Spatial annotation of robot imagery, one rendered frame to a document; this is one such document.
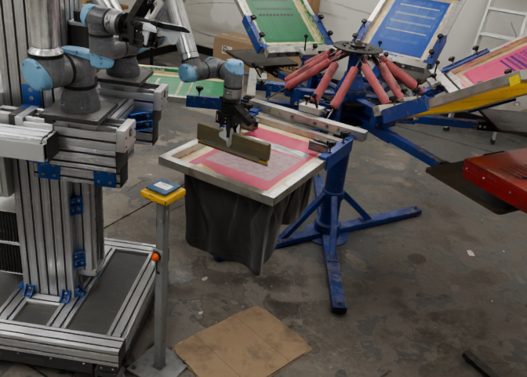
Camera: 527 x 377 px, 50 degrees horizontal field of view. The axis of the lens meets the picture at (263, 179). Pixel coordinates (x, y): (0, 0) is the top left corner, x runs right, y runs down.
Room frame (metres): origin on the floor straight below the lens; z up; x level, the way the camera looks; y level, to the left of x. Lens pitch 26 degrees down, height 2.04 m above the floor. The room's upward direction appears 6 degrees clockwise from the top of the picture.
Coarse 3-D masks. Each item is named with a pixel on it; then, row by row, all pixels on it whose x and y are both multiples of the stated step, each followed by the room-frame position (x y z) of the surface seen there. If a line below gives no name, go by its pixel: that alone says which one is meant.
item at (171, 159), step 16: (288, 128) 2.80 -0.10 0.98; (304, 128) 2.79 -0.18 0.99; (192, 144) 2.42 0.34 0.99; (160, 160) 2.25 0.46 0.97; (176, 160) 2.23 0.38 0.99; (320, 160) 2.40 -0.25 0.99; (208, 176) 2.13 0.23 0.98; (224, 176) 2.12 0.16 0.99; (304, 176) 2.22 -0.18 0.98; (240, 192) 2.05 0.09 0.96; (256, 192) 2.01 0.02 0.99; (272, 192) 2.03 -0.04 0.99; (288, 192) 2.09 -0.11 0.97
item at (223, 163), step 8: (256, 136) 2.69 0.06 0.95; (264, 136) 2.70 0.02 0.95; (272, 136) 2.71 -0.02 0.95; (280, 136) 2.72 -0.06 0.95; (288, 136) 2.73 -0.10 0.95; (216, 152) 2.44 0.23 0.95; (224, 152) 2.45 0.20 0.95; (192, 160) 2.32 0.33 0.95; (200, 160) 2.33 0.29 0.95; (208, 160) 2.34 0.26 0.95; (216, 160) 2.35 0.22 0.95; (224, 160) 2.36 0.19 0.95; (232, 160) 2.37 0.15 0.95; (240, 160) 2.38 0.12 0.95; (248, 160) 2.39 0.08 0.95; (216, 168) 2.27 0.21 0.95; (224, 168) 2.28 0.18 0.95; (232, 168) 2.29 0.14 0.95
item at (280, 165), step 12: (288, 144) 2.63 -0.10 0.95; (300, 144) 2.65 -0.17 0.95; (276, 156) 2.47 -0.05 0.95; (288, 156) 2.48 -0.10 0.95; (312, 156) 2.51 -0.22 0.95; (240, 168) 2.29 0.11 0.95; (252, 168) 2.31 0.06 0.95; (264, 168) 2.32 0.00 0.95; (276, 168) 2.34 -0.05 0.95; (288, 168) 2.35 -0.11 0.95; (240, 180) 2.17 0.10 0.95; (252, 180) 2.18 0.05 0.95; (264, 180) 2.20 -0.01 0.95; (276, 180) 2.21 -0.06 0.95
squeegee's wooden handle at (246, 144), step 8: (200, 128) 2.30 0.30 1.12; (208, 128) 2.28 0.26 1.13; (216, 128) 2.27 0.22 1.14; (200, 136) 2.30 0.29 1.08; (208, 136) 2.28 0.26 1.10; (216, 136) 2.26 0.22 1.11; (232, 136) 2.22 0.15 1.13; (240, 136) 2.20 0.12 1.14; (248, 136) 2.21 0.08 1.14; (224, 144) 2.24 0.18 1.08; (232, 144) 2.22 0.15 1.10; (240, 144) 2.20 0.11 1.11; (248, 144) 2.18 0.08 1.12; (256, 144) 2.16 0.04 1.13; (264, 144) 2.15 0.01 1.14; (248, 152) 2.18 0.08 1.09; (256, 152) 2.16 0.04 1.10; (264, 152) 2.14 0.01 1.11; (264, 160) 2.14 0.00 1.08
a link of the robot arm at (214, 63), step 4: (204, 60) 2.32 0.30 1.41; (208, 60) 2.27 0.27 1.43; (212, 60) 2.28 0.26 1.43; (216, 60) 2.29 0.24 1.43; (220, 60) 2.29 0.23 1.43; (208, 64) 2.24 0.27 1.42; (212, 64) 2.25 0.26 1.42; (216, 64) 2.27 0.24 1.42; (220, 64) 2.26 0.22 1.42; (212, 68) 2.24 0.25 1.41; (216, 68) 2.26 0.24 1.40; (212, 72) 2.24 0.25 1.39; (216, 72) 2.26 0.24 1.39; (212, 76) 2.25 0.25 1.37; (216, 76) 2.27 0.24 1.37
